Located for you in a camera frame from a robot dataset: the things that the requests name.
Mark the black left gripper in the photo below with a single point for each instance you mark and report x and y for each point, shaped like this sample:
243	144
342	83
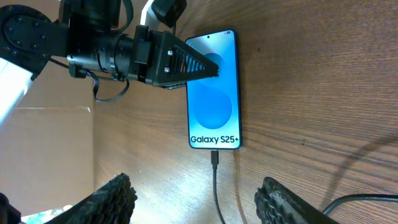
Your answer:
161	59

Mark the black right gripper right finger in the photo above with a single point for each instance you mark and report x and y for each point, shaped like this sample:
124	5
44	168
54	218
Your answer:
276	204

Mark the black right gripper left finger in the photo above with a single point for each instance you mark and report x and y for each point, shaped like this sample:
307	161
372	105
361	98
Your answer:
114	202

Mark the blue Galaxy smartphone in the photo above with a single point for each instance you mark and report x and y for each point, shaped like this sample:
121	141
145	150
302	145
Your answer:
214	104

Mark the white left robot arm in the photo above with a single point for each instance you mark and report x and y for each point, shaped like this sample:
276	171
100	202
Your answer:
87	33

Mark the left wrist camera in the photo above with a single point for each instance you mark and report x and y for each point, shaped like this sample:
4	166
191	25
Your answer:
166	12

